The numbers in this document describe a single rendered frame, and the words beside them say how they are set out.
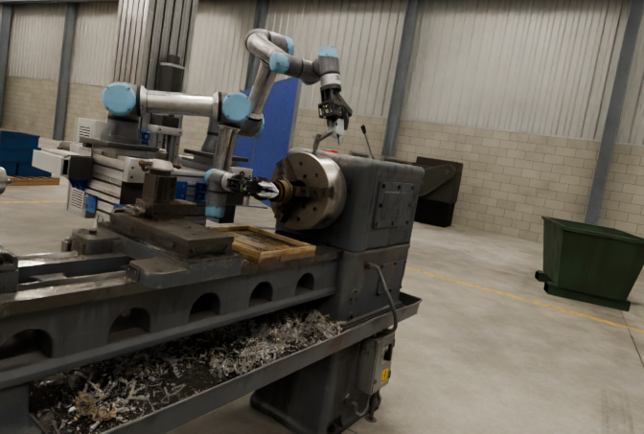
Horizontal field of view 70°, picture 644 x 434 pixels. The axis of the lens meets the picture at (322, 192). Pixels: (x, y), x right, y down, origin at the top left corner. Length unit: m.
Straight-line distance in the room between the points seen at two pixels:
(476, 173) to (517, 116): 1.62
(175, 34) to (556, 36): 10.52
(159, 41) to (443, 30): 10.76
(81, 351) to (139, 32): 1.45
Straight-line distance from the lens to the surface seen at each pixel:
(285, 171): 1.81
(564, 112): 11.72
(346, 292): 1.93
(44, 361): 1.21
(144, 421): 1.23
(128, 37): 2.34
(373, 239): 2.02
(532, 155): 11.57
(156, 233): 1.35
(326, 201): 1.74
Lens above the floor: 1.25
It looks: 5 degrees down
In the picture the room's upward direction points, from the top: 9 degrees clockwise
